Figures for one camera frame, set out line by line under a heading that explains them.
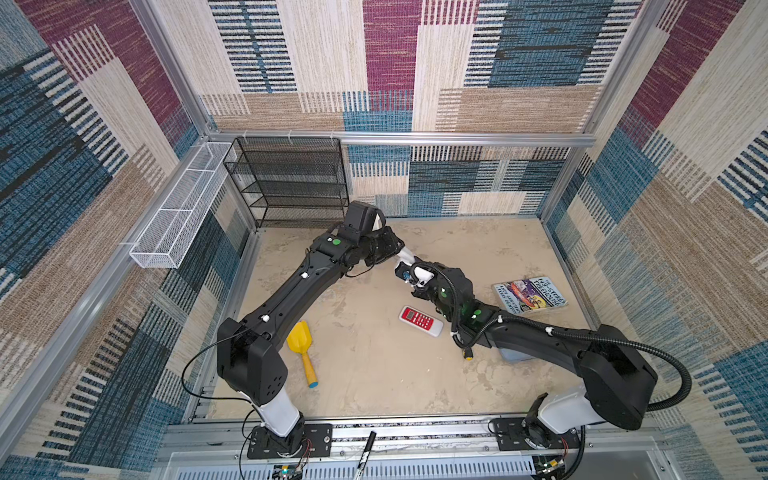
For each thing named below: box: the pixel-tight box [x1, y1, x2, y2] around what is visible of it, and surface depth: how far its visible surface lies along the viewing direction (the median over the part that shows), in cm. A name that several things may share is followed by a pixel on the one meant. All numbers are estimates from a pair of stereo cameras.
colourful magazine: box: [494, 276, 569, 314], surface depth 98 cm
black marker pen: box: [354, 431, 377, 480], surface depth 72 cm
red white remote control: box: [398, 305, 444, 337], surface depth 94 cm
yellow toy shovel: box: [286, 320, 318, 389], surface depth 91 cm
